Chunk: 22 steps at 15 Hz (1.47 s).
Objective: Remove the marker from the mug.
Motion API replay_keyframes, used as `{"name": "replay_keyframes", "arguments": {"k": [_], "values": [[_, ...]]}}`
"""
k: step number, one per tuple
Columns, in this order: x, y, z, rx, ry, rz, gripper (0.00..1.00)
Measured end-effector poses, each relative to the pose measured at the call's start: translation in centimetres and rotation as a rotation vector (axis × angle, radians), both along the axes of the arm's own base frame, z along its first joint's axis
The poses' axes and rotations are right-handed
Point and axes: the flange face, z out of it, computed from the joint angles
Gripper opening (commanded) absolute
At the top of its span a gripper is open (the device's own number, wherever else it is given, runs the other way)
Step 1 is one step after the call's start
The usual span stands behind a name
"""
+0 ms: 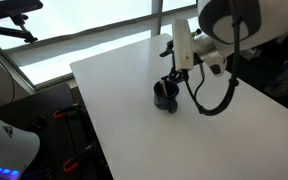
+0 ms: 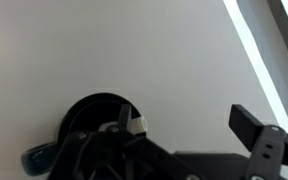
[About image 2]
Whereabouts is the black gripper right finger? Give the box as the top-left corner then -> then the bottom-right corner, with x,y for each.
228,103 -> 288,180

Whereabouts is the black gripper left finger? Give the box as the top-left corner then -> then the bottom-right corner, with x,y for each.
47,103 -> 205,180

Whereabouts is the white marker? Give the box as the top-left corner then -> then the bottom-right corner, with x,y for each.
98,115 -> 149,136

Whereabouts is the dark green enamel mug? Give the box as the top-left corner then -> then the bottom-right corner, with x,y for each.
20,92 -> 148,178

